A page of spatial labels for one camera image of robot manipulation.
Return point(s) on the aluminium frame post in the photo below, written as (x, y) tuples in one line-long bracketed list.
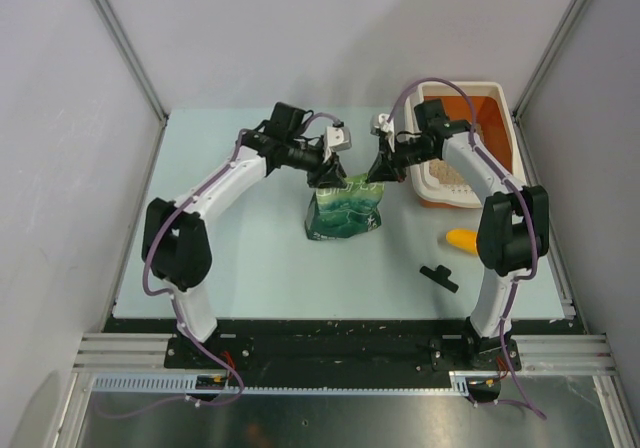
[(126, 50), (568, 22)]

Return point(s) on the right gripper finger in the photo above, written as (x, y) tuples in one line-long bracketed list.
[(379, 169), (390, 172)]

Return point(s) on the right aluminium frame post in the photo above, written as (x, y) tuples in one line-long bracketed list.
[(568, 22)]

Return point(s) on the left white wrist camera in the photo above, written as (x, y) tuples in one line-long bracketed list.
[(335, 139)]

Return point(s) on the black bag clip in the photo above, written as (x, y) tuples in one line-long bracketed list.
[(441, 275)]

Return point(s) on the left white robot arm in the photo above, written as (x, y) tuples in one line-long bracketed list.
[(177, 247)]

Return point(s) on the left aluminium frame post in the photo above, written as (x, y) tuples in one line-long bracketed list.
[(126, 50)]

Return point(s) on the green litter bag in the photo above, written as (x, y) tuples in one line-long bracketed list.
[(342, 213)]

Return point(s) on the orange plastic scoop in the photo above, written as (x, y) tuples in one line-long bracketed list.
[(464, 240)]

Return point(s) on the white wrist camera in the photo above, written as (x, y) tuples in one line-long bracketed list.
[(381, 126), (335, 139)]

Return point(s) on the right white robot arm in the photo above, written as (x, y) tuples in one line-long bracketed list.
[(513, 233)]

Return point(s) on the aluminium extrusion rail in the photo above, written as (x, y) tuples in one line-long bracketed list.
[(567, 355)]

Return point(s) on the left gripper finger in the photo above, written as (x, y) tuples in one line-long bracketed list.
[(336, 175), (321, 177)]

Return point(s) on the grey slotted cable duct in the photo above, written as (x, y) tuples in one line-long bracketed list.
[(443, 383)]

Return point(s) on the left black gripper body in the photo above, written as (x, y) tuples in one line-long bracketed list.
[(307, 159)]

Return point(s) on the white orange litter box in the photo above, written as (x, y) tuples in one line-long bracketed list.
[(469, 173)]

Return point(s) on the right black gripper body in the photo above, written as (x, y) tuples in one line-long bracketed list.
[(405, 154)]

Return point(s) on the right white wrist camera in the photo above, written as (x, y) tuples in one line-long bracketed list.
[(381, 126)]

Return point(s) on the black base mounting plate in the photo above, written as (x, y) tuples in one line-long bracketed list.
[(440, 344)]

